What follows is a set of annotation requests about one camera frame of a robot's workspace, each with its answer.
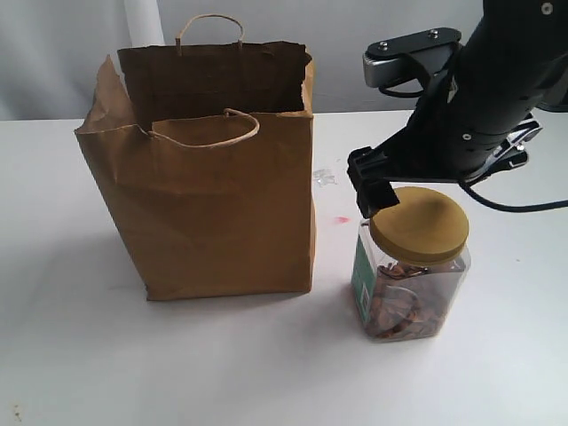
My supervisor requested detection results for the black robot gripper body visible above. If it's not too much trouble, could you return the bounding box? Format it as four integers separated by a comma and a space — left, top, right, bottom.
390, 52, 544, 182

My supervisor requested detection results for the white cylindrical post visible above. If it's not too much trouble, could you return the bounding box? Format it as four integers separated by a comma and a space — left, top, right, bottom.
123, 0, 164, 47

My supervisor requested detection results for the brown paper bag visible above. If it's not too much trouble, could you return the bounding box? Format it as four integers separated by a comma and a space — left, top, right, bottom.
75, 37, 316, 301

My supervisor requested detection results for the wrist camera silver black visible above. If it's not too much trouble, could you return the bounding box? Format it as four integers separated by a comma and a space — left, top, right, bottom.
363, 28, 462, 89

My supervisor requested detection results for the clear plastic scrap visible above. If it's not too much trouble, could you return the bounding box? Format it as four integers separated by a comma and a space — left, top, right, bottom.
312, 169, 337, 187

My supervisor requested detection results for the yellow-lidded plastic jar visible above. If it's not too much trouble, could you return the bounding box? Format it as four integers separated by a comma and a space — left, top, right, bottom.
351, 186, 472, 342

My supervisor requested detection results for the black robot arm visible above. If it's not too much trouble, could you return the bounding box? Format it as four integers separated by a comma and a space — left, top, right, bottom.
347, 1, 567, 218

